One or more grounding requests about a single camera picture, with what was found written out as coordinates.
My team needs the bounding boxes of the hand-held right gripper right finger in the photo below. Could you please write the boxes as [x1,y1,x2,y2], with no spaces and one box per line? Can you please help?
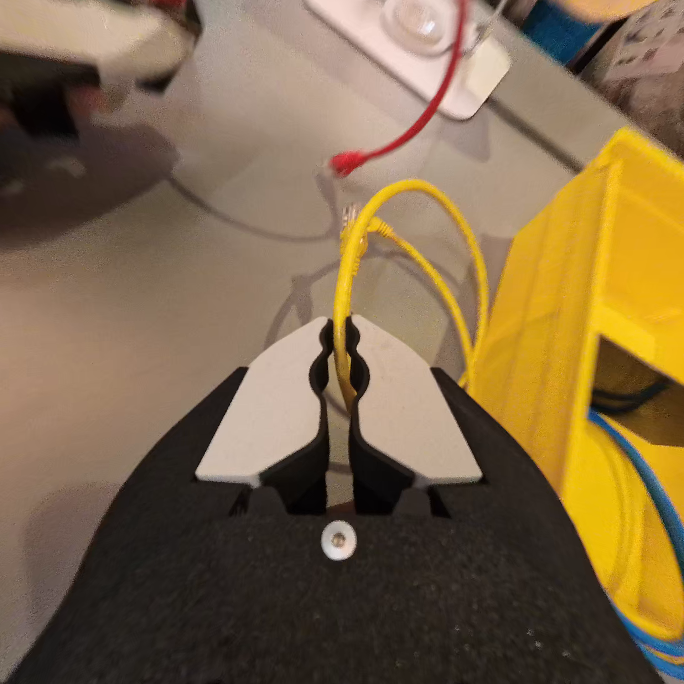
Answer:
[344,314,484,516]

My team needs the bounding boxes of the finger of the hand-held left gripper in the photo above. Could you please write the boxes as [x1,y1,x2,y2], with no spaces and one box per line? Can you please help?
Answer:
[0,2,194,89]

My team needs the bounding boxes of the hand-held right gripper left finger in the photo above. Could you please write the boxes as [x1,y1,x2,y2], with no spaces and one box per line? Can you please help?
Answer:
[195,316,334,516]

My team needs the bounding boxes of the yellow storage bin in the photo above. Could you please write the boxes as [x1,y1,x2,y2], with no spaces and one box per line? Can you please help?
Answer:
[462,127,684,658]

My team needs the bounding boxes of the yellow ethernet cable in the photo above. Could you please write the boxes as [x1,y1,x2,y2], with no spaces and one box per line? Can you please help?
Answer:
[332,179,489,415]

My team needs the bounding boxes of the blue ethernet cable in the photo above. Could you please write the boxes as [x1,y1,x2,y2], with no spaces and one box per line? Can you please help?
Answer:
[588,409,684,669]

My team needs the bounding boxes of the red ethernet cable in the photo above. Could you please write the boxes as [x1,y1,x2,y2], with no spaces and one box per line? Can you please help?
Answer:
[328,0,471,178]

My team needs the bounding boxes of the white monitor stand base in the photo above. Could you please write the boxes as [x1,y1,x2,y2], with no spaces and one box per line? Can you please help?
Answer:
[305,0,513,121]

